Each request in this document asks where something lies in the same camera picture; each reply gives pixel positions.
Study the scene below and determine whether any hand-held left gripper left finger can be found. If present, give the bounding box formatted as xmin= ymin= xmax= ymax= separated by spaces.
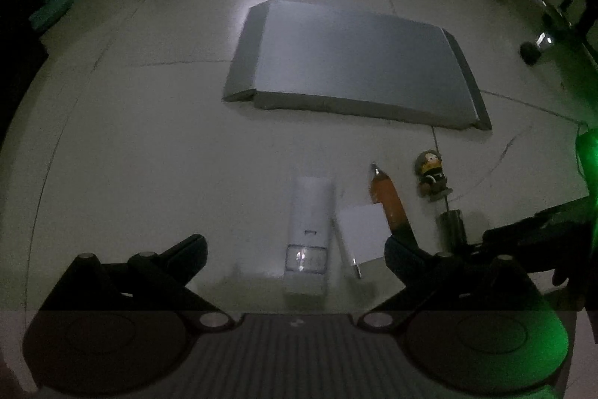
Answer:
xmin=40 ymin=234 xmax=235 ymax=329

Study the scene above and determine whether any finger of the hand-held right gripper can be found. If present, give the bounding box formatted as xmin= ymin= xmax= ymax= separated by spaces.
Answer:
xmin=481 ymin=208 xmax=562 ymax=258

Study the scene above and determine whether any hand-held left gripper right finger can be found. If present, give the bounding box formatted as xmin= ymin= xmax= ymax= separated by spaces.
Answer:
xmin=358 ymin=235 xmax=558 ymax=329

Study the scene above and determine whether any white charger adapter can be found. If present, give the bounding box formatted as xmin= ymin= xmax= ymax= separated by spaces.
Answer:
xmin=333 ymin=203 xmax=391 ymax=279

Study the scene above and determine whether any orange bottle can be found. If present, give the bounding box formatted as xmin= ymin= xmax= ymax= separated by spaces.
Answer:
xmin=369 ymin=162 xmax=413 ymax=238

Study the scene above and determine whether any white rectangular device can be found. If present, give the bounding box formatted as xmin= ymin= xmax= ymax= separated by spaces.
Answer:
xmin=282 ymin=175 xmax=335 ymax=300

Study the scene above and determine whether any small black cylinder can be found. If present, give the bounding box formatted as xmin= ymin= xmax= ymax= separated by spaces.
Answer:
xmin=436 ymin=209 xmax=468 ymax=251

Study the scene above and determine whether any small cartoon figurine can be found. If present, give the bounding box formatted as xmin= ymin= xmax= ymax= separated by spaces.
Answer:
xmin=415 ymin=149 xmax=454 ymax=202

